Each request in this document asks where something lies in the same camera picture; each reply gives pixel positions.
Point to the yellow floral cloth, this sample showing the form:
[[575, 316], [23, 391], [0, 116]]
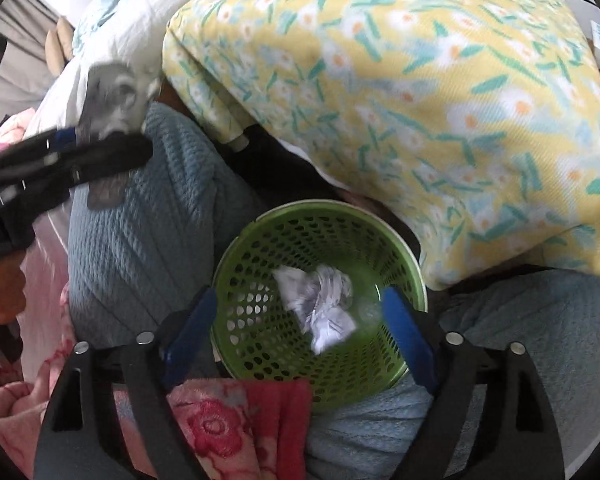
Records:
[[405, 110]]

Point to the light blue ribbed fleece cloth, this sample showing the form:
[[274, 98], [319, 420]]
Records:
[[144, 240]]

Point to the beige soft object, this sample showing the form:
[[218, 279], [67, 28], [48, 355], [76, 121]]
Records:
[[59, 45]]

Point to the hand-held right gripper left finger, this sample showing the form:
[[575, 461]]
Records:
[[192, 335]]

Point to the grey wrapper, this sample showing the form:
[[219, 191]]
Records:
[[114, 100]]

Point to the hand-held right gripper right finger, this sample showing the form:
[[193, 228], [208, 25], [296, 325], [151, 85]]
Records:
[[410, 340]]

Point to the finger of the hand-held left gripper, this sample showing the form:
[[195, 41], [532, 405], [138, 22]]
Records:
[[62, 139], [104, 157]]

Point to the green plastic mesh basket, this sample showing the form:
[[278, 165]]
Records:
[[260, 340]]

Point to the grey curtain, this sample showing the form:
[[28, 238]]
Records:
[[19, 25]]

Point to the white paper ball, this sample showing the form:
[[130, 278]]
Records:
[[325, 310]]

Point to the white quilt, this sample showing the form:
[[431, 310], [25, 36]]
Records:
[[144, 10]]

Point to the pink floral blanket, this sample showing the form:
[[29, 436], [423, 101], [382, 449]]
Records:
[[209, 430]]

